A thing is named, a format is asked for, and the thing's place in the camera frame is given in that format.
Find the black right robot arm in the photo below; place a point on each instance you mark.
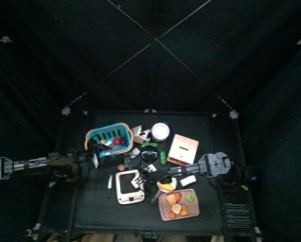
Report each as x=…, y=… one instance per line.
x=211, y=165

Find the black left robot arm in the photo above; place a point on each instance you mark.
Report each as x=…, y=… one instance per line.
x=28, y=164

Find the small brown ball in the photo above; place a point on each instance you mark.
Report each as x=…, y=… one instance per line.
x=120, y=167

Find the yellow toy banana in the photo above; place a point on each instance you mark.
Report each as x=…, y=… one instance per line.
x=165, y=186

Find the white toy tablet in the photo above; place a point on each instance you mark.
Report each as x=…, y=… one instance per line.
x=127, y=187

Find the green toy pea pod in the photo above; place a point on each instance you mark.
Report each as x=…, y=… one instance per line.
x=163, y=158

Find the teal plastic basket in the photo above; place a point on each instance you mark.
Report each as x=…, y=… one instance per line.
x=109, y=139

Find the red toy in basket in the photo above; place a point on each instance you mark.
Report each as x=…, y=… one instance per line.
x=117, y=141

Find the white rectangular block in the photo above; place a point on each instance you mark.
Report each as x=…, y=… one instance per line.
x=187, y=180

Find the small white toy piece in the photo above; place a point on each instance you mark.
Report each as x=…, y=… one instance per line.
x=133, y=152

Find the black round toy pan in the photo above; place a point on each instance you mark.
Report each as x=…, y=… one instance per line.
x=148, y=155

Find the black and white pen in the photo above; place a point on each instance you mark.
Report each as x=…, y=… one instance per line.
x=109, y=186

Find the orange toy carrot slice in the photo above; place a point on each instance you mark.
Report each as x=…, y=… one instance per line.
x=171, y=198

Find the green toy leaf vegetable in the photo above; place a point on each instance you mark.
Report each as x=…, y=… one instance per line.
x=148, y=144

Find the green toy vegetable piece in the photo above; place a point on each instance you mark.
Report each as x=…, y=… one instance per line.
x=190, y=197

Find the white toy cube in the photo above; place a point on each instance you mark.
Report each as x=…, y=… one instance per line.
x=140, y=134

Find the yellow toy lemon half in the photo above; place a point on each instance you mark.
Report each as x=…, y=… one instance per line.
x=175, y=208

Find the red toy piece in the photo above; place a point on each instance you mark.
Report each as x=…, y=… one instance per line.
x=172, y=215

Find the orange toy wedge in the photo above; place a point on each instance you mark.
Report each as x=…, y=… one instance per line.
x=184, y=210

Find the brown wooden tray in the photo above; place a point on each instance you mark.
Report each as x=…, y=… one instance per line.
x=186, y=214

